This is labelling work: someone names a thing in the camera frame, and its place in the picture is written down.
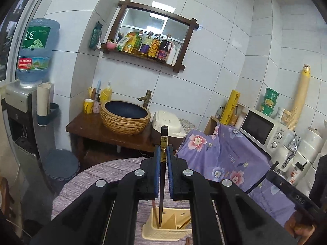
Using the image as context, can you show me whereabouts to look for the water dispenser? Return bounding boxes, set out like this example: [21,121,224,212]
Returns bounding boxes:
[4,80,56,192]

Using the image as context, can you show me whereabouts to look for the white microwave oven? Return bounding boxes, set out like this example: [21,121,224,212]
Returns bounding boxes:
[240,109,294,157]

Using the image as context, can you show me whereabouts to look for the white drink cup with straw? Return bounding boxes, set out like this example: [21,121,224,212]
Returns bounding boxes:
[287,162,308,185]

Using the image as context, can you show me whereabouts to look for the yellow soap bottle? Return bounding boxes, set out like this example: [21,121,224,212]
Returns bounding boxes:
[100,82,113,104]

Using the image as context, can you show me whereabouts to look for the wooden framed mirror shelf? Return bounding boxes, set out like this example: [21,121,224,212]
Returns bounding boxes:
[101,0,199,73]

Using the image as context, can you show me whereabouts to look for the bronze faucet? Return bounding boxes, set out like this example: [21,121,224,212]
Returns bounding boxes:
[138,90,152,108]

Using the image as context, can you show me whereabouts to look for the green hanging packet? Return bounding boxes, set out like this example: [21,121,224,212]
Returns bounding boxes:
[89,22,103,50]

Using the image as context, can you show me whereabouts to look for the yellow mug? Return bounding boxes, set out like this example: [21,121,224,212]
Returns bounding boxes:
[83,98,94,114]

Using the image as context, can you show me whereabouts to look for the woven basin sink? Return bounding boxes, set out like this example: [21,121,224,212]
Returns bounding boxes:
[100,100,151,135]

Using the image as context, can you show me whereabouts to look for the green instant noodle cups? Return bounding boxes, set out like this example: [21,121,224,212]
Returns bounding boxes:
[259,87,279,116]

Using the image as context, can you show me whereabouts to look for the purple striped tablecloth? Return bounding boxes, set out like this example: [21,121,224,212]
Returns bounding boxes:
[50,157,226,245]

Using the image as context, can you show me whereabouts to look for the brown chopstick in holder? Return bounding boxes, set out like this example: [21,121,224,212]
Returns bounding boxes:
[151,200,160,228]

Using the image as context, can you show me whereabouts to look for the yellow roll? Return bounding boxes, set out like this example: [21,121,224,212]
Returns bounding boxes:
[220,90,241,125]

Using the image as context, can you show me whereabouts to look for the white brown rice cooker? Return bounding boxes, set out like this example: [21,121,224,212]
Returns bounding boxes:
[151,110,186,150]

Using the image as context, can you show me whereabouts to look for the blue round stool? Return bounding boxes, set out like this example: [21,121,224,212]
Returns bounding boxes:
[41,149,80,183]

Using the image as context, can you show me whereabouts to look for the dark wooden sink counter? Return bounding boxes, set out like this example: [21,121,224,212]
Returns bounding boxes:
[65,110,164,169]

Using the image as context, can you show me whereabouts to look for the blue water jug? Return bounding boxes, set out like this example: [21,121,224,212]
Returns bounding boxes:
[16,18,60,87]

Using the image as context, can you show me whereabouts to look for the purple floral cloth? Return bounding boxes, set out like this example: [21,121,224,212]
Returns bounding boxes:
[176,124,295,225]

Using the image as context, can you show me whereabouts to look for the paper cup stack holder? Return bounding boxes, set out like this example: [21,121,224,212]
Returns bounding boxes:
[37,82,59,127]

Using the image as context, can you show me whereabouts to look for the cream plastic utensil holder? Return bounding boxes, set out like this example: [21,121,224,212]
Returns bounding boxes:
[142,207,192,241]

